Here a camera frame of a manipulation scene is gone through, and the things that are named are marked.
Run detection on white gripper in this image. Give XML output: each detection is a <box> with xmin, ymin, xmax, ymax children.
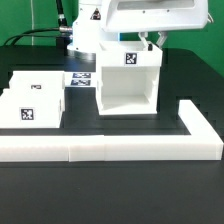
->
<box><xmin>100</xmin><ymin>0</ymin><xmax>208</xmax><ymax>51</ymax></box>

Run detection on white drawer cabinet box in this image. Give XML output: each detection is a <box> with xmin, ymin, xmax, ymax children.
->
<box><xmin>96</xmin><ymin>41</ymin><xmax>163</xmax><ymax>115</ymax></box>

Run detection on white front drawer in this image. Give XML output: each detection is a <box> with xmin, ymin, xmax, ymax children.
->
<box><xmin>0</xmin><ymin>90</ymin><xmax>65</xmax><ymax>128</ymax></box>

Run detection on white drawer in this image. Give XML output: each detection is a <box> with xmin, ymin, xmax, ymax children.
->
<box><xmin>0</xmin><ymin>90</ymin><xmax>65</xmax><ymax>128</ymax></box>
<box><xmin>9</xmin><ymin>71</ymin><xmax>64</xmax><ymax>90</ymax></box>

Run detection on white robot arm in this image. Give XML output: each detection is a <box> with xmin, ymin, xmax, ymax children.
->
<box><xmin>67</xmin><ymin>0</ymin><xmax>213</xmax><ymax>61</ymax></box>

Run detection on white rear drawer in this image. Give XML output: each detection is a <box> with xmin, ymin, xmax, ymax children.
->
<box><xmin>9</xmin><ymin>71</ymin><xmax>64</xmax><ymax>90</ymax></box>

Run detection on white marker tag sheet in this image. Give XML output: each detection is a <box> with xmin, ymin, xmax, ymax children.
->
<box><xmin>65</xmin><ymin>72</ymin><xmax>96</xmax><ymax>88</ymax></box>

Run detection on white L-shaped fence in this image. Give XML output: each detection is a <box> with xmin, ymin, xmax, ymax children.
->
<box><xmin>0</xmin><ymin>100</ymin><xmax>224</xmax><ymax>162</ymax></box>

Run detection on black cables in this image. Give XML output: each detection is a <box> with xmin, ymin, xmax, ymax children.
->
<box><xmin>2</xmin><ymin>0</ymin><xmax>74</xmax><ymax>47</ymax></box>

